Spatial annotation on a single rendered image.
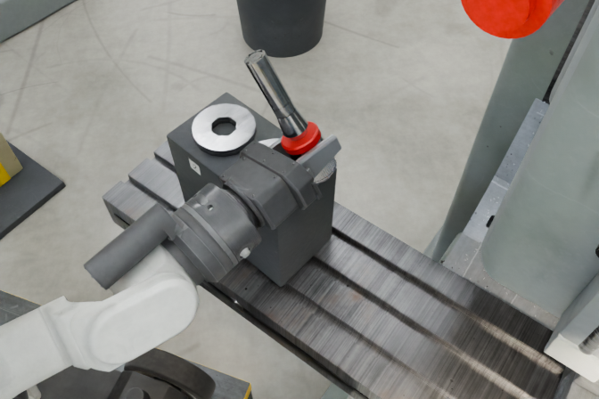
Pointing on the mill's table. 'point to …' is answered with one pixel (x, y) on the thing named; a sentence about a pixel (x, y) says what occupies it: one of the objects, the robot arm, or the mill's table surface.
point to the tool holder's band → (302, 141)
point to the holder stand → (284, 265)
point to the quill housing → (554, 196)
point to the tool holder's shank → (276, 95)
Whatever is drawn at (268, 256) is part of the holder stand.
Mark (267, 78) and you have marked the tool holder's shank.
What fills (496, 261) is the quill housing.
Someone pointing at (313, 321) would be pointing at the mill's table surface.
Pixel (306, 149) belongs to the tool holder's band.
